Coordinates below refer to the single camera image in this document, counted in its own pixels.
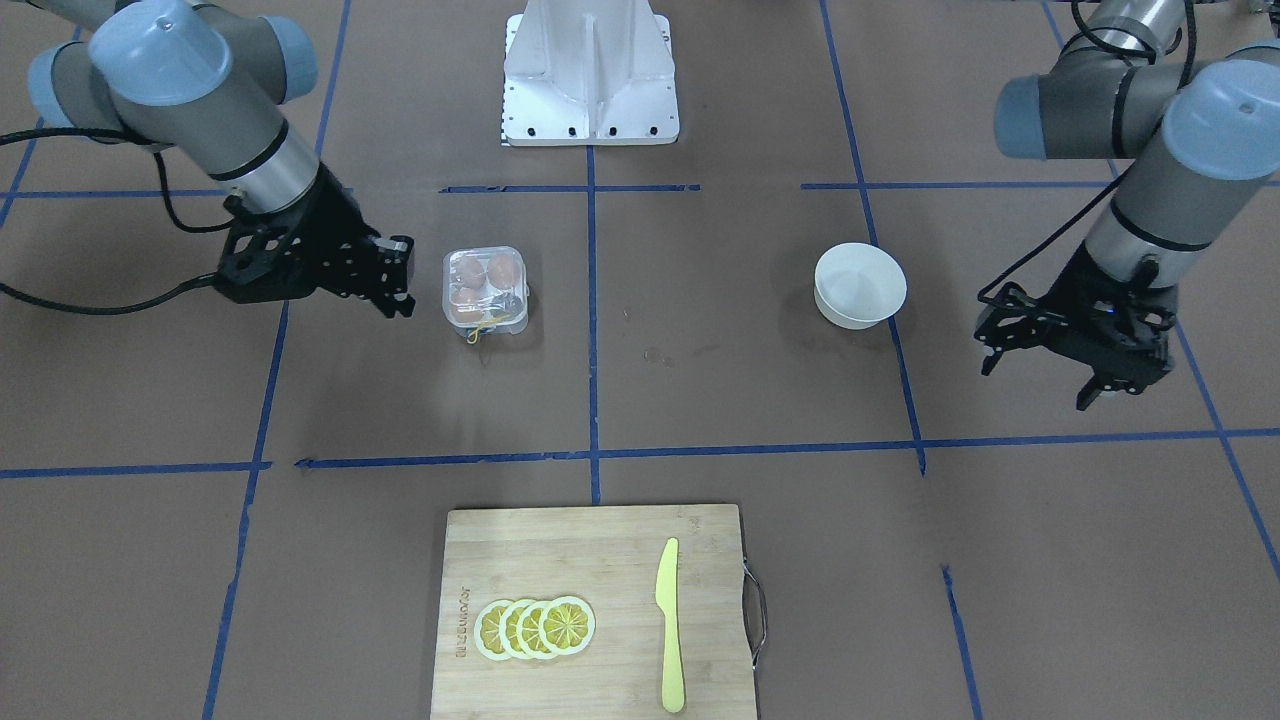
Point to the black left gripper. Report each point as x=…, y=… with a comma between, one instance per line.
x=1092, y=279

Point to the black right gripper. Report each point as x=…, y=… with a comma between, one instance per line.
x=327, y=229

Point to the brown egg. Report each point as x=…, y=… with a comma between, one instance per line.
x=503, y=271
x=467, y=306
x=469, y=272

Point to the clear plastic egg box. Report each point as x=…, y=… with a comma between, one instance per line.
x=506, y=312

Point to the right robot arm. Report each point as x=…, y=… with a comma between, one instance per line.
x=194, y=77

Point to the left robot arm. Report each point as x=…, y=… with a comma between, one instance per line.
x=1201, y=141

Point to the white bowl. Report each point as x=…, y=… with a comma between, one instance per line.
x=857, y=285

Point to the bamboo cutting board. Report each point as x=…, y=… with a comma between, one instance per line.
x=609, y=557

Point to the lemon slice two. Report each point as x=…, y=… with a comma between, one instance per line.
x=511, y=637

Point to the lemon slice one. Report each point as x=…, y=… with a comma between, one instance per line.
x=490, y=630

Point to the lemon slice three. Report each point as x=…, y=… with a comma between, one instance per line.
x=531, y=626

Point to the lemon slice four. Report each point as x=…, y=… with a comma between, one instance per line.
x=567, y=625

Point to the yellow plastic knife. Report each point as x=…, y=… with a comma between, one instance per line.
x=672, y=686

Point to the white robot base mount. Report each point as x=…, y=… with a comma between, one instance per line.
x=589, y=73

